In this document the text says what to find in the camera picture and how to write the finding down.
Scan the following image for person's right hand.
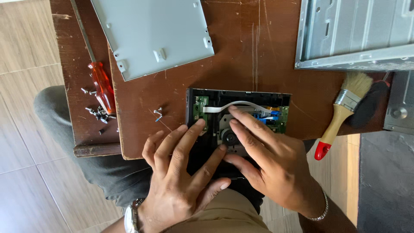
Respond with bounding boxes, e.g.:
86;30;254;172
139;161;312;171
223;105;325;218

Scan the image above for person's left hand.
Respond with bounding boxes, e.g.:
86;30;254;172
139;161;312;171
137;119;232;233

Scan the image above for black optical disc drive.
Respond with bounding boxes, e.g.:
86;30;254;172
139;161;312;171
186;88;292;180

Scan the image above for silver wristwatch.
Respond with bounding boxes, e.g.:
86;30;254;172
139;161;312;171
124;198;146;233

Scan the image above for green circuit board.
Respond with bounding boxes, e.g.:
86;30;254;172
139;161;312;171
193;96;290;134

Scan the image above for person's beige shirt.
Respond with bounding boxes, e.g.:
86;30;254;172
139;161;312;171
161;188;273;233

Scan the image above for wooden paint brush red tip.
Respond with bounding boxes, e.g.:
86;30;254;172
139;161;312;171
314;71;374;162

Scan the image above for person's dark grey trousers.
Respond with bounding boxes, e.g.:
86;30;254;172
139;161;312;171
34;85;265;215

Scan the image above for dark grey floor mat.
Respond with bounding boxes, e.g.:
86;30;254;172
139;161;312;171
357;131;414;233

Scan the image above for heap of dark screws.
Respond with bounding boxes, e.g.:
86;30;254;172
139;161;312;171
80;87;120;135

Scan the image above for grey metal box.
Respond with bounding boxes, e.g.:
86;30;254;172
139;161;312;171
383;69;414;136

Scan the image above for grey metal computer case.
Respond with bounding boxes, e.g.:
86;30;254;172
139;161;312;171
294;0;414;72

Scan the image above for grey metal cover plate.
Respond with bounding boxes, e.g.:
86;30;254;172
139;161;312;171
90;0;215;82

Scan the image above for silver chain bracelet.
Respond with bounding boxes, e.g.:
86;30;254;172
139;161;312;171
304;190;329;222

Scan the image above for blue flat ribbon cable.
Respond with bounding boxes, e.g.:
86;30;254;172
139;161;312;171
254;111;281;125

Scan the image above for white flat ribbon cable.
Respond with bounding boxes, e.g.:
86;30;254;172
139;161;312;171
202;101;274;114

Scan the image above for black tool handle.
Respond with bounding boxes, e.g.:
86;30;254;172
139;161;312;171
344;72;391;130

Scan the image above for orange-handled screwdriver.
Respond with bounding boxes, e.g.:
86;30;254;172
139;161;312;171
69;0;116;115

